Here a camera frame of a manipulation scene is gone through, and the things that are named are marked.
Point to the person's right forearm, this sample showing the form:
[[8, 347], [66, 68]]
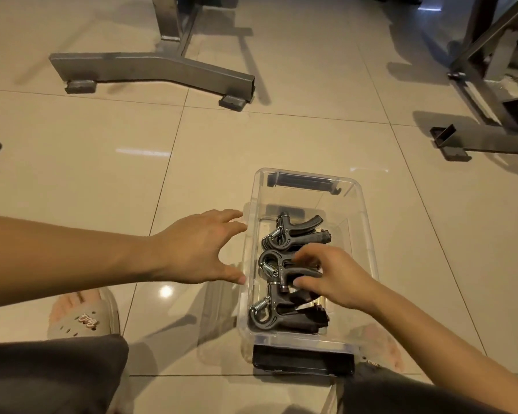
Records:
[[436, 349]]

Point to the beige slipper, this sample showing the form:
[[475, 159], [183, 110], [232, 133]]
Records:
[[108, 314], [373, 364]]

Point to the beige left slipper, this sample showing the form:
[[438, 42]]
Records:
[[108, 314]]

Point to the clear plastic storage box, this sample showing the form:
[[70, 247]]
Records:
[[358, 237]]

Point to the person's right hand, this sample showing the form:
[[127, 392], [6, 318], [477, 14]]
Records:
[[345, 280]]

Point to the person's left hand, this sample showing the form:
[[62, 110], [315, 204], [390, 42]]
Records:
[[194, 250]]

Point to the grey metal rack stand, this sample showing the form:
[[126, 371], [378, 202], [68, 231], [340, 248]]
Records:
[[155, 66]]

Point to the person's left forearm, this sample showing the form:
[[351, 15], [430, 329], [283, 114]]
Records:
[[69, 263]]

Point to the grey metal machine frame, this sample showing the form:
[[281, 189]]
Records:
[[492, 142]]

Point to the beige right slipper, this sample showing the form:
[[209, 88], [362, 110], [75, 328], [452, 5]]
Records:
[[373, 364]]

